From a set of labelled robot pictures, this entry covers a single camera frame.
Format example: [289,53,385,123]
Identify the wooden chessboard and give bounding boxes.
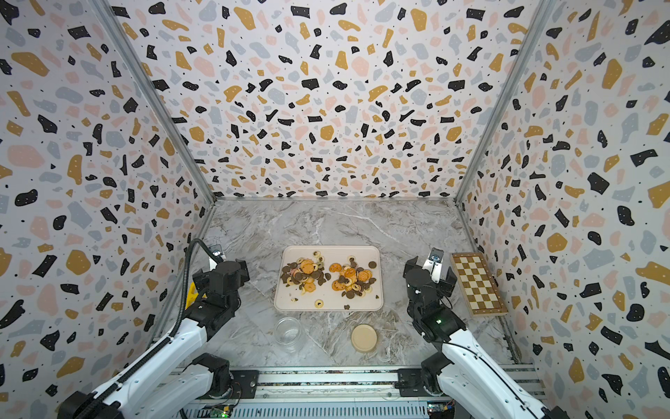
[450,252,509,317]

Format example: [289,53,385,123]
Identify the cream rectangular tray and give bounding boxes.
[274,245,384,312]

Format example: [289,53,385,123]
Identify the yellow triangular toy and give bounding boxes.
[186,282,199,307]

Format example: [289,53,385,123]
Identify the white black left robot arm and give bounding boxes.
[57,259,250,418]

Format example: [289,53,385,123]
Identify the jar with beige lid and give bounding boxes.
[274,317,305,353]

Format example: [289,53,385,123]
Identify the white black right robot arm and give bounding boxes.
[403,248,568,418]

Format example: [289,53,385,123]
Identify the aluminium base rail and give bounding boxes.
[119,365,545,419]

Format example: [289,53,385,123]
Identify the pile of poured cookies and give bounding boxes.
[328,255,380,299]

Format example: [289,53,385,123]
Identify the round beige jar lid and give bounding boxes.
[351,324,378,353]

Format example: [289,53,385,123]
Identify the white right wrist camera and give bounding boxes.
[422,248,445,284]

